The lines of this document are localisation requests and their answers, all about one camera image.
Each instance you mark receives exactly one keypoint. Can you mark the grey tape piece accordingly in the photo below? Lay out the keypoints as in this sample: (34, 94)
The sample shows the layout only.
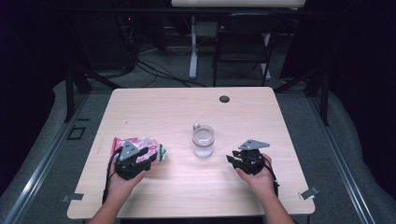
(73, 197)
(308, 193)

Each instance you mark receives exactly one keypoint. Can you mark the round grey table grommet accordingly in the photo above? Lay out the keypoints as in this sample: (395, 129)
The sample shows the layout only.
(224, 99)

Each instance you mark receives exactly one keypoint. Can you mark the dark equipment box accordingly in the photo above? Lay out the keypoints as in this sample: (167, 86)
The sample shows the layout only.
(102, 43)

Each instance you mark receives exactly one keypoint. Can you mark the person's left hand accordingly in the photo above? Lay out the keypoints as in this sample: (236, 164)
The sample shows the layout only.
(121, 186)

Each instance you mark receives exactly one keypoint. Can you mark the clear glass cup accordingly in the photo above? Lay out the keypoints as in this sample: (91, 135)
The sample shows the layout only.
(203, 146)

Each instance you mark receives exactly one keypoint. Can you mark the person's right hand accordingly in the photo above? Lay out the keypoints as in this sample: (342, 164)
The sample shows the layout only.
(261, 182)

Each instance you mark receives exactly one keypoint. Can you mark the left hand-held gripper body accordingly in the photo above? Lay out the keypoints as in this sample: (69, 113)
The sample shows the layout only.
(129, 166)

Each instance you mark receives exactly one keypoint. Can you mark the black metal stand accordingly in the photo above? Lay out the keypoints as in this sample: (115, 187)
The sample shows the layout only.
(69, 93)
(325, 99)

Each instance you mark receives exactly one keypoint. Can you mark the black folding chair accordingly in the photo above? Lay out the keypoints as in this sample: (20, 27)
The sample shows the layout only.
(249, 23)

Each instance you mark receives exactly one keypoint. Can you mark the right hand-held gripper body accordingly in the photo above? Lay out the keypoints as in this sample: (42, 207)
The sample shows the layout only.
(250, 161)

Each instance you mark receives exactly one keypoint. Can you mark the grey box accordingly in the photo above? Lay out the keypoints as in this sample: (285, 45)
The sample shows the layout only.
(206, 29)

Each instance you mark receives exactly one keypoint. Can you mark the black metal crossbar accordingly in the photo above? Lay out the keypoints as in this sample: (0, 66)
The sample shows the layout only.
(140, 11)

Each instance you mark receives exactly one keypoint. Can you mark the pink white plastic bag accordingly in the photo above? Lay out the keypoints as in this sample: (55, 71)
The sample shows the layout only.
(149, 144)

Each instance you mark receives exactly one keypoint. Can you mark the metal floor rail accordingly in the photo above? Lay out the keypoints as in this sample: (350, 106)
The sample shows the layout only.
(35, 177)
(347, 177)

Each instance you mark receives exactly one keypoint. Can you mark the white desk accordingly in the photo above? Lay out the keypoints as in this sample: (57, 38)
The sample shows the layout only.
(236, 3)

